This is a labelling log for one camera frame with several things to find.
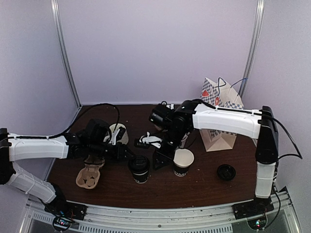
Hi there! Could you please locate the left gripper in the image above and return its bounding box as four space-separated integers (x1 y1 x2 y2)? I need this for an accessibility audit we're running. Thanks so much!
89 141 136 164

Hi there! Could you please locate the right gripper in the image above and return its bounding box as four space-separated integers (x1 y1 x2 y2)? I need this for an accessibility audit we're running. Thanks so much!
153 126 188 170

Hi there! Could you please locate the black plastic cup lid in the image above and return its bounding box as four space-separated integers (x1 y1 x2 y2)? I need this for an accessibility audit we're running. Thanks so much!
217 164 236 181
128 155 150 174

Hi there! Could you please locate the black paper coffee cup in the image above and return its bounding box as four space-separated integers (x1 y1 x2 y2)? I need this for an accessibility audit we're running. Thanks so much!
173 149 194 177
127 155 149 184

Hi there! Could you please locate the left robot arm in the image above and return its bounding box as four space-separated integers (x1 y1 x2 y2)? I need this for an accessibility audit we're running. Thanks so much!
0 119 135 216

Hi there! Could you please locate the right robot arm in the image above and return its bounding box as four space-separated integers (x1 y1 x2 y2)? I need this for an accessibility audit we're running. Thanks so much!
134 99 280 215

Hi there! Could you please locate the checkered paper takeout bag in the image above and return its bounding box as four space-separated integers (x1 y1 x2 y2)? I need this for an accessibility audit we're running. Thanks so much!
200 78 244 152

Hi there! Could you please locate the cream ribbed ceramic mug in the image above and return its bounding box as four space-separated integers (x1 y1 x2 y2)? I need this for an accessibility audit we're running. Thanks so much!
109 123 129 145

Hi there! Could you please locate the white cup of straws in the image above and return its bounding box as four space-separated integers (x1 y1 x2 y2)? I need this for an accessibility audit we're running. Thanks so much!
178 134 188 149

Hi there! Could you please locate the white ceramic bowl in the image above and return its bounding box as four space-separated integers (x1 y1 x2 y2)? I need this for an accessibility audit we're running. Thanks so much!
154 125 167 133

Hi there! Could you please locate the brown pulp cup carrier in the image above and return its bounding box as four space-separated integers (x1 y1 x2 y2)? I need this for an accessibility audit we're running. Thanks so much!
76 156 105 189

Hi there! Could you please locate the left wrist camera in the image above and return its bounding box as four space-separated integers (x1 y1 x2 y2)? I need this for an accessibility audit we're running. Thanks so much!
85 119 109 144

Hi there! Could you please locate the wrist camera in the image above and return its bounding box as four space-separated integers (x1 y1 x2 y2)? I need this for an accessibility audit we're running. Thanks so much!
149 103 174 130
85 119 109 144

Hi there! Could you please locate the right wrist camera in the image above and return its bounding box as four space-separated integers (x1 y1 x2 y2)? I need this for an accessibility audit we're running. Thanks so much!
149 103 174 130

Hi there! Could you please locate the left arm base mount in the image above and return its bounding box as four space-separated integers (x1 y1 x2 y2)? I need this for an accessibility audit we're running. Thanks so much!
42 202 87 232

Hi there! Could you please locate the aluminium front rail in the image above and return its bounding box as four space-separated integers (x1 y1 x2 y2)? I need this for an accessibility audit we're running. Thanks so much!
23 191 298 233

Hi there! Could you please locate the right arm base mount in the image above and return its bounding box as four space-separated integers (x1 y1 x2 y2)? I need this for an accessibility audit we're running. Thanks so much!
232 200 274 231

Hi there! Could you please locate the right aluminium corner post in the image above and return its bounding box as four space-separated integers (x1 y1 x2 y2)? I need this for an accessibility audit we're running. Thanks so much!
239 0 265 98

